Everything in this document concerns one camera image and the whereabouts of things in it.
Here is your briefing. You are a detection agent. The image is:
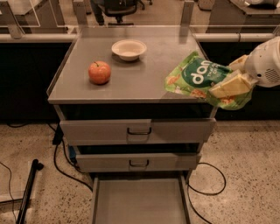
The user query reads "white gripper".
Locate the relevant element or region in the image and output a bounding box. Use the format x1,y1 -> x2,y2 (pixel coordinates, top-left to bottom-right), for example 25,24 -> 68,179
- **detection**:
209,37 -> 280,98

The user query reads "green rice chip bag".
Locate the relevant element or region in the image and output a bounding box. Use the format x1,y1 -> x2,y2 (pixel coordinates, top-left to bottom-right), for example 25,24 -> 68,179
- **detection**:
164,52 -> 254,110

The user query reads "grey drawer cabinet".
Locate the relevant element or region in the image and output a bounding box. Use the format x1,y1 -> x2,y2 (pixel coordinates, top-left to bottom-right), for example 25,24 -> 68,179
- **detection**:
46,25 -> 228,224

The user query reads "top grey drawer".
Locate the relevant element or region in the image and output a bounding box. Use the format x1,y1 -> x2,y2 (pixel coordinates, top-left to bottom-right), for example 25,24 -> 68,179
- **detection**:
55,103 -> 216,146

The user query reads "grey drawer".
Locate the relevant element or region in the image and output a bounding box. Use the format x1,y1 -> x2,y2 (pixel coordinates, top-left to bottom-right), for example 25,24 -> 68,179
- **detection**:
89,171 -> 191,224
76,143 -> 201,172
55,103 -> 216,146

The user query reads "bottom grey drawer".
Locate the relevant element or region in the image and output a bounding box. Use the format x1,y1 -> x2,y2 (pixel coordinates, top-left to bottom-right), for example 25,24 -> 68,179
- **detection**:
89,171 -> 191,224

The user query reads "middle grey drawer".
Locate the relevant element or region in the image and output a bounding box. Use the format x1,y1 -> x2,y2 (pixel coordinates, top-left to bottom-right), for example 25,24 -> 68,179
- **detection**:
76,143 -> 201,172

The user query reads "white bowl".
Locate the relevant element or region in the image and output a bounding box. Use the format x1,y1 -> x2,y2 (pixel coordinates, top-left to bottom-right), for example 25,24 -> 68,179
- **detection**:
111,39 -> 147,61

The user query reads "black office chair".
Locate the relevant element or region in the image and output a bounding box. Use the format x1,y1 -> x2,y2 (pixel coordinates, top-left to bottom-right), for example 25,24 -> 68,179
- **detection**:
90,0 -> 139,25

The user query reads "red apple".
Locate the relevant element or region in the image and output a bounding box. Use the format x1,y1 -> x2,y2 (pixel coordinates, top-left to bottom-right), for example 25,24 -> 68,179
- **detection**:
88,61 -> 111,85

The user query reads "black metal bar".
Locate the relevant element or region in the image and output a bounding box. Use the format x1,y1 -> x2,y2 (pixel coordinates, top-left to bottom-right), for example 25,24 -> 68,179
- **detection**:
17,159 -> 44,224

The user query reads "black floor cable right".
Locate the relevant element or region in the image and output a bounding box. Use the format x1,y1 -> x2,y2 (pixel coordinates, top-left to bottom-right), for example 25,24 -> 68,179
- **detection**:
186,162 -> 227,224

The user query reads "black floor cable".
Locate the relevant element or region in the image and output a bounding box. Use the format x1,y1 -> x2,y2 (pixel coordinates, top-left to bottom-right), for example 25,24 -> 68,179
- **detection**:
5,122 -> 94,192
186,162 -> 227,224

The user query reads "black floor cable left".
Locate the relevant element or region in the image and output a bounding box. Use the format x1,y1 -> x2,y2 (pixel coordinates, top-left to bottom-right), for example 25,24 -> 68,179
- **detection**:
5,122 -> 94,192

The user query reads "white horizontal rail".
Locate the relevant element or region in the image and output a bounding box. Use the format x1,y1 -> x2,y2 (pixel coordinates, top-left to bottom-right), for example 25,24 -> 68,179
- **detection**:
0,33 -> 276,43

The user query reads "thin black cable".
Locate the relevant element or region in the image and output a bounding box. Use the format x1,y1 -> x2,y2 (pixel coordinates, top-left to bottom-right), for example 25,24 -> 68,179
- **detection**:
0,162 -> 18,223

